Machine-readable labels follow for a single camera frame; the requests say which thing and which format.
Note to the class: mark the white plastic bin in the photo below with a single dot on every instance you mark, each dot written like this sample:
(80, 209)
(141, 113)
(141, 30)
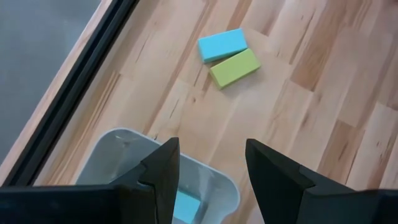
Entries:
(211, 186)

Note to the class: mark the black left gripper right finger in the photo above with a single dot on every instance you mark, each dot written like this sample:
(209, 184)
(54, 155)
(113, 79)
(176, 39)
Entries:
(280, 193)

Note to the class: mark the black table edge rail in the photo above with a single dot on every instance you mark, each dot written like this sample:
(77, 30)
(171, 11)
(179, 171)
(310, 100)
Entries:
(71, 87)

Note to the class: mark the green rectangular block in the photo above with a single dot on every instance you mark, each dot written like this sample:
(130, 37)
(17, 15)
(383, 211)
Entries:
(234, 68)

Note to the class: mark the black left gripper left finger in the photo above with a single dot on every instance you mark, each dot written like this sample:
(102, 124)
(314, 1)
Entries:
(155, 193)

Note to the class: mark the teal rectangular block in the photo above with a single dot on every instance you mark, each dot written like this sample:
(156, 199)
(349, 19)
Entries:
(222, 45)
(186, 207)

